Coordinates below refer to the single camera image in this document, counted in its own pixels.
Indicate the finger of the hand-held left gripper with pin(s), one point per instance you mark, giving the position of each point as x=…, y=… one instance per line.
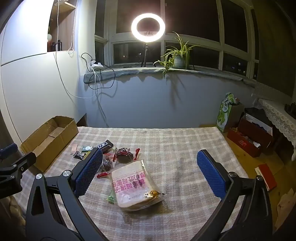
x=8, y=150
x=24, y=162

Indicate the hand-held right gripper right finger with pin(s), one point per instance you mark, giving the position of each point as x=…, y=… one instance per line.
x=211, y=171

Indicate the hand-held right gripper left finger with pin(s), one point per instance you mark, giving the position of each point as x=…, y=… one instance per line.
x=89, y=171

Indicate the dark cake clear packet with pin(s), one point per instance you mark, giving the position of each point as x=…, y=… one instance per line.
x=107, y=163
x=124, y=155

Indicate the brown chocolate bar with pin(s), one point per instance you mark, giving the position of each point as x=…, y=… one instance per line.
x=105, y=146

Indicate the brown cardboard box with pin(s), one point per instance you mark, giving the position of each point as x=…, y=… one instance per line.
x=60, y=136

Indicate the sliced bread packet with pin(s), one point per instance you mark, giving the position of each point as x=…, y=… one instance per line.
x=134, y=183

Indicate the black candy packet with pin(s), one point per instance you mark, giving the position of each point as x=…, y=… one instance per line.
x=79, y=154

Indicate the teal candy packet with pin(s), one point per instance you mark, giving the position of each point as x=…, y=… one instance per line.
x=87, y=148

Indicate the pink flat packet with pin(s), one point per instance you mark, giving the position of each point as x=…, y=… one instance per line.
x=74, y=147

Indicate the small green packet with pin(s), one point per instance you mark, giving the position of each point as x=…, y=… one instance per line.
x=111, y=198

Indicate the checked cloth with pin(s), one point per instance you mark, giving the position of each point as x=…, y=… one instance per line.
x=175, y=150

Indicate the red flat box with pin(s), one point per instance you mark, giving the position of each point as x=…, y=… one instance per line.
x=242, y=142

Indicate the red book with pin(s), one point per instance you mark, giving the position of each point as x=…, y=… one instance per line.
x=268, y=176

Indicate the dark red open box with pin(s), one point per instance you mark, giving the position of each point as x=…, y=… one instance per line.
x=254, y=132

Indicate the green gift bag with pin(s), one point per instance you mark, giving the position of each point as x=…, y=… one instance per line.
x=223, y=113

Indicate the white wardrobe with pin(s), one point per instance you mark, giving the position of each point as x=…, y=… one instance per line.
x=30, y=88

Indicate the beige crumpled cloth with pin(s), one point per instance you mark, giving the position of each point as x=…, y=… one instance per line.
x=285, y=204

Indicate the white lace cloth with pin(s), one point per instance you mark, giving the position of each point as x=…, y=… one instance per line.
x=279, y=118

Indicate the grey stone window sill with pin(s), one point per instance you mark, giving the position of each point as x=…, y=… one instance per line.
x=196, y=71

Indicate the white power strip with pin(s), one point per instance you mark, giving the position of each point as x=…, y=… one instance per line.
x=96, y=64

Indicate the dark bottles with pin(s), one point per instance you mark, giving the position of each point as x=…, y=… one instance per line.
x=58, y=45

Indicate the potted spider plant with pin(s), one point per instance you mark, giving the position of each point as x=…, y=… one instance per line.
x=179, y=59

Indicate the black tripod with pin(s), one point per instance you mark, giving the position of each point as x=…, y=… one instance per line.
x=145, y=55

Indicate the dark curtain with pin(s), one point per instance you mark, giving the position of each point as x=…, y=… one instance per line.
x=275, y=46

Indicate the white framed window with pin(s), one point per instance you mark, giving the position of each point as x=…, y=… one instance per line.
x=222, y=27

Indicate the wooden wall shelf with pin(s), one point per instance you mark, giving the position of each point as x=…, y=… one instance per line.
x=67, y=25

